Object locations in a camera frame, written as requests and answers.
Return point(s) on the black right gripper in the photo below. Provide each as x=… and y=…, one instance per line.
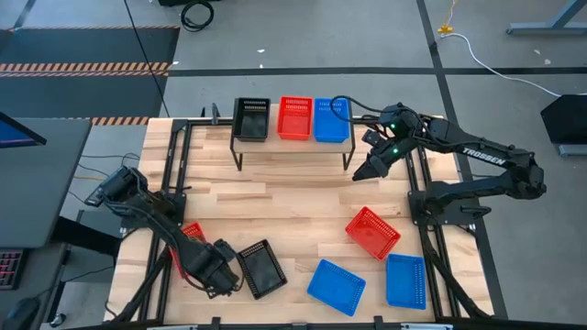
x=386, y=160

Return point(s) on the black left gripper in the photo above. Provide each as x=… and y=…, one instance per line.
x=213, y=268

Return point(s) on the red slotted plastic basket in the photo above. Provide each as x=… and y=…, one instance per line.
x=372, y=234
x=295, y=126
x=195, y=230

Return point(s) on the black slotted plastic basket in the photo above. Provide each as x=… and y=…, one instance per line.
x=251, y=126
x=261, y=270

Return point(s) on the blue slotted plastic basket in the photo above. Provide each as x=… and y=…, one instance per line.
x=406, y=282
x=330, y=130
x=336, y=288

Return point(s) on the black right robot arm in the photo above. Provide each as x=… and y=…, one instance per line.
x=481, y=155

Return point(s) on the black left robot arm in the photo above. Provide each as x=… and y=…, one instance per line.
x=151, y=215

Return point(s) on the wooden shelf with black legs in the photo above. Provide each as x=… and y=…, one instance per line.
x=293, y=146

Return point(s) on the grey desk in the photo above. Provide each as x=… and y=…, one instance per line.
x=36, y=192

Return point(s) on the backlit keyboard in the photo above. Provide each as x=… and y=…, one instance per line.
x=9, y=270

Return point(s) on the black hazard-striped floor mat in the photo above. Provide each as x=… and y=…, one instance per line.
x=69, y=98

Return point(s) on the computer monitor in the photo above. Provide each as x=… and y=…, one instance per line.
x=14, y=135

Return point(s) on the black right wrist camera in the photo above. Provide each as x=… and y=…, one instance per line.
x=372, y=138

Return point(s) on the black aluminium table frame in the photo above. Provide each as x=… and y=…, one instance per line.
x=412, y=174

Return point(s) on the black frame clamp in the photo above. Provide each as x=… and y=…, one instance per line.
x=215, y=323
x=378, y=322

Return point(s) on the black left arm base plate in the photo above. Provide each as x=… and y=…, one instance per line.
x=180, y=198

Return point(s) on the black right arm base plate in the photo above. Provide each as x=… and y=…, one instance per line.
x=458, y=215

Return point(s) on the grey metal table leg frame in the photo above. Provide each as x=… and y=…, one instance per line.
x=550, y=29

